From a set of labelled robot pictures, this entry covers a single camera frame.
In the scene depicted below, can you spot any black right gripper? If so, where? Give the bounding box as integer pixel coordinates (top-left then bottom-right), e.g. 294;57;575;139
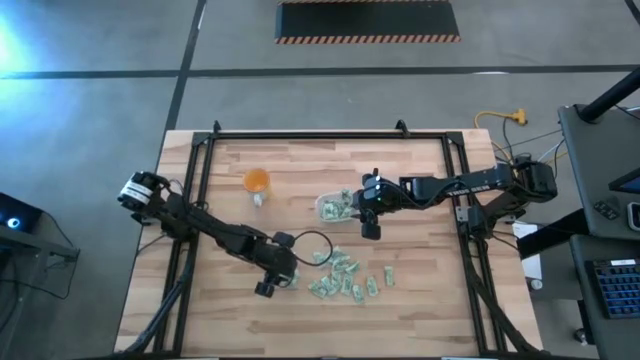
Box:
348;172;395;240

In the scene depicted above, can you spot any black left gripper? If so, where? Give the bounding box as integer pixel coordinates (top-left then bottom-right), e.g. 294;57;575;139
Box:
254;231;302;299

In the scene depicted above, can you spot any clear plastic container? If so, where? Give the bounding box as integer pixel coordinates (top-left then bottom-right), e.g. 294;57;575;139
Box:
314;188;359;225

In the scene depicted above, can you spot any black mat striped edge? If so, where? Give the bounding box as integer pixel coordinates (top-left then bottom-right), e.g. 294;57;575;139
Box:
274;0;462;45

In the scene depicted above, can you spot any white box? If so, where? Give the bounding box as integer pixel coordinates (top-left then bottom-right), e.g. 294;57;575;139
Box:
512;222;544;282

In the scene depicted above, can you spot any black desk beam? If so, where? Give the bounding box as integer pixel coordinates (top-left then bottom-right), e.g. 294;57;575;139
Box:
516;208;594;260

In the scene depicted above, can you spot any dark grey stand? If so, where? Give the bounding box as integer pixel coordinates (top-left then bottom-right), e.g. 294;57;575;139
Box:
0;209;81;301

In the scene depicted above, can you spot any grey desk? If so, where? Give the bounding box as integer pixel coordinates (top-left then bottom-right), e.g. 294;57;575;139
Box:
569;233;640;360
557;103;640;241

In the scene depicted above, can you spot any small black remote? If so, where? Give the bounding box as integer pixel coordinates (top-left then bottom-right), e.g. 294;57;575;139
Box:
593;199;620;222

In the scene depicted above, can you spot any black tablet screen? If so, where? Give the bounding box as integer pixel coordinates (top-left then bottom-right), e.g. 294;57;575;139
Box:
608;167;640;195

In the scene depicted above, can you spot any black pole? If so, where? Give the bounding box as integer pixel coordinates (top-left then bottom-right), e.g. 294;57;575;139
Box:
578;67;640;125

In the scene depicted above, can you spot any black backlit keyboard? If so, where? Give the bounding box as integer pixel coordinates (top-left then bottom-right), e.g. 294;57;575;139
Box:
583;257;640;321

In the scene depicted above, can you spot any black computer blue light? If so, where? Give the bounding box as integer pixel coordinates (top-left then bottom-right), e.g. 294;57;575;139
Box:
0;192;44;235

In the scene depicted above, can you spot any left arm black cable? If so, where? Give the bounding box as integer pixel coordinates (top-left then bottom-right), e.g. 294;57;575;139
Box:
289;230;334;267

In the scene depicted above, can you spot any black metal table frame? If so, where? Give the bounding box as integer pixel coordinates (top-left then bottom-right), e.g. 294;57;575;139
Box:
119;118;544;360

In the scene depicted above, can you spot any yellow extension cord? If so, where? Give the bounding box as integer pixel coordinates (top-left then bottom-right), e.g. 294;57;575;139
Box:
473;108;529;164

